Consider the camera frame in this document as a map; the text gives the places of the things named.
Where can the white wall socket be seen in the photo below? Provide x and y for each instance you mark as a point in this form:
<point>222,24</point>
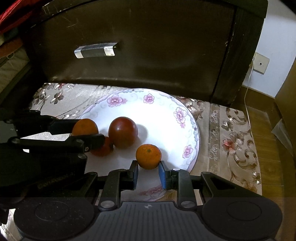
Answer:
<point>260,63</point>

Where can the floral beige tablecloth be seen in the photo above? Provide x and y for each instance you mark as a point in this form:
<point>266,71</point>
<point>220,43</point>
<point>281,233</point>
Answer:
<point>226,149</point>

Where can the grey folded mattress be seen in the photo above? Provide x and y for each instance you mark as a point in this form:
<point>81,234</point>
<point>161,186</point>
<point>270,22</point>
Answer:
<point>11,66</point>

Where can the small red tomato front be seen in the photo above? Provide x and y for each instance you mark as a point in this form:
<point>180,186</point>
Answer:
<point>105,150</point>

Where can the red fabric pile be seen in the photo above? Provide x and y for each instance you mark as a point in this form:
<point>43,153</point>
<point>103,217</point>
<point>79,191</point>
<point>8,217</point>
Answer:
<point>16,14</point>

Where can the dark wooden cabinet drawer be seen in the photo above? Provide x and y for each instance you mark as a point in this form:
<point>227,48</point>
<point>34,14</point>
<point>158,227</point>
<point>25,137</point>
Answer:
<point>199,49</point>

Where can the orange tangerine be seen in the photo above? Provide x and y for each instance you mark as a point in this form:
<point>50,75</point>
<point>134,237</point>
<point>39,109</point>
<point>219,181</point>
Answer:
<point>85,127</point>
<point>148,156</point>

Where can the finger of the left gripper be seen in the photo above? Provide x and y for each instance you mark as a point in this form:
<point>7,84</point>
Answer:
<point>31,122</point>
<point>86,143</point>

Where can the white floral porcelain plate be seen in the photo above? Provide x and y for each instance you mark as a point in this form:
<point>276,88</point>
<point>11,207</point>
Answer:
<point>161,119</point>

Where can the brown wooden furniture panel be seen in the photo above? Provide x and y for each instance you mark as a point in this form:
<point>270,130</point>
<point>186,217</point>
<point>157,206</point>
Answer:
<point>284,130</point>

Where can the large dark red tomato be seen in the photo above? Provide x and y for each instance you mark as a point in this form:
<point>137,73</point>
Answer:
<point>123,132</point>

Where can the silver black drawer handle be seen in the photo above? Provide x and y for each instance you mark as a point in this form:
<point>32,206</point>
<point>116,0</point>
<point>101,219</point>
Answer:
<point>96,50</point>

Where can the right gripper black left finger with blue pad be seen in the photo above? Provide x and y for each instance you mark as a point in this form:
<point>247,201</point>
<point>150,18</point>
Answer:
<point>117,181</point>

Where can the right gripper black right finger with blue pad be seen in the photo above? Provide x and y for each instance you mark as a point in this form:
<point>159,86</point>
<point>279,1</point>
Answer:
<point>182,182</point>

